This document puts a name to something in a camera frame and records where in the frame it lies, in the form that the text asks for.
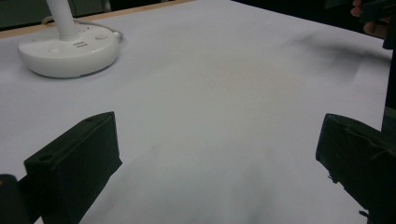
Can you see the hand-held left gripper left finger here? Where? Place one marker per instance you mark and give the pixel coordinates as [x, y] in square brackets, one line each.
[74, 161]

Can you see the white round lamp base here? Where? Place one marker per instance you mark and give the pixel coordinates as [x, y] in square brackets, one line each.
[70, 53]

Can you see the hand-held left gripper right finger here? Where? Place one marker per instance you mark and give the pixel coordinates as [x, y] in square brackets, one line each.
[358, 155]

